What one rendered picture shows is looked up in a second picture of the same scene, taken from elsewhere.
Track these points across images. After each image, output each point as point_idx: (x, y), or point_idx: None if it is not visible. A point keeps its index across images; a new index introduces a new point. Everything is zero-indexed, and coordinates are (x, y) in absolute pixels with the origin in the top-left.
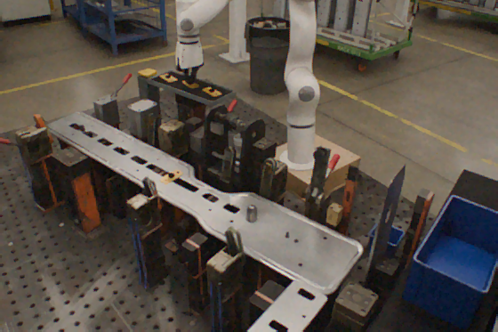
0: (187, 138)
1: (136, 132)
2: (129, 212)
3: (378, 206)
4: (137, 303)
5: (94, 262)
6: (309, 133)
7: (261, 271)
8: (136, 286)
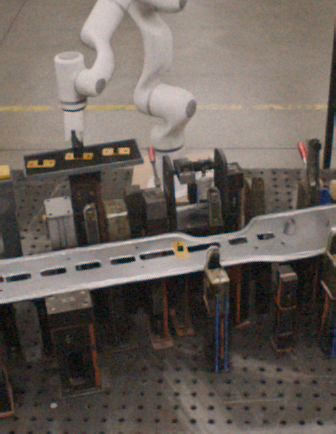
0: None
1: (65, 242)
2: (216, 292)
3: (266, 188)
4: (240, 384)
5: (150, 396)
6: (184, 150)
7: (317, 270)
8: (216, 376)
